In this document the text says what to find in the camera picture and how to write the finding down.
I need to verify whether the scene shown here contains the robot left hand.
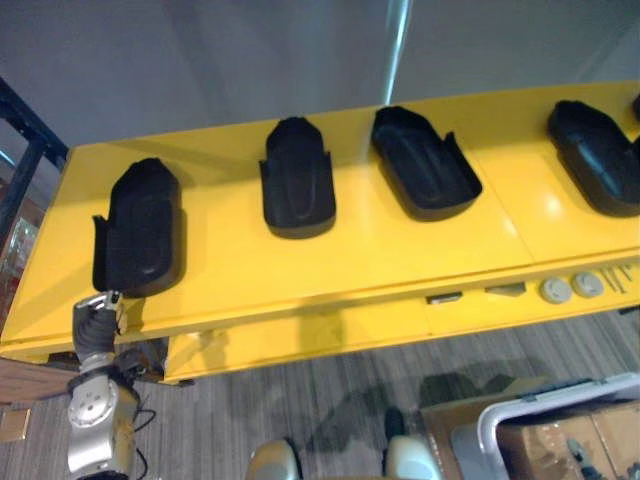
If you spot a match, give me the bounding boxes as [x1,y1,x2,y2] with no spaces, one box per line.
[72,290,126,363]

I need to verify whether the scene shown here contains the yellow metal shelf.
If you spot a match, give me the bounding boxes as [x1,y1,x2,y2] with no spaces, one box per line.
[0,79,640,385]

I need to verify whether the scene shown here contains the brown wooden board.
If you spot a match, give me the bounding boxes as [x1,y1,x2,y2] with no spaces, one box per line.
[0,356,81,404]

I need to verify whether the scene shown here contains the dark blue metal rack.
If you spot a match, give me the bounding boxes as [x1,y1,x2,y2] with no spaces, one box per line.
[0,77,69,251]

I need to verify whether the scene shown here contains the silver robot left leg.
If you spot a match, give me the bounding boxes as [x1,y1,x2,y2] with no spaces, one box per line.
[246,438,302,480]

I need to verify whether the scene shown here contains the silver robot leg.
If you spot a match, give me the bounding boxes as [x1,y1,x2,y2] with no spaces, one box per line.
[246,438,302,480]
[382,407,429,480]

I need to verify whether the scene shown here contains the silver robot right leg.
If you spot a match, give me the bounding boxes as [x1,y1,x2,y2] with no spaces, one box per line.
[382,407,429,480]

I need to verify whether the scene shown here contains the grey plastic crate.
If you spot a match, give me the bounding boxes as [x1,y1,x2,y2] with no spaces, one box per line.
[452,372,640,480]

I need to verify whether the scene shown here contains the grey round disc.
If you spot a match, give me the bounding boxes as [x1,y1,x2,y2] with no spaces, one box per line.
[571,272,604,298]
[538,277,573,305]

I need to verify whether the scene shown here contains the brown cardboard box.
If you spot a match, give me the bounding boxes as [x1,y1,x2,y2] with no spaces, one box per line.
[418,375,640,480]

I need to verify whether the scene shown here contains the metal screws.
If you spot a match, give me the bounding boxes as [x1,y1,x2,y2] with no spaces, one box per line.
[599,265,635,295]

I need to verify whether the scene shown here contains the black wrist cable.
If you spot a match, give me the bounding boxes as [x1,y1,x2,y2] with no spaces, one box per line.
[130,392,157,480]

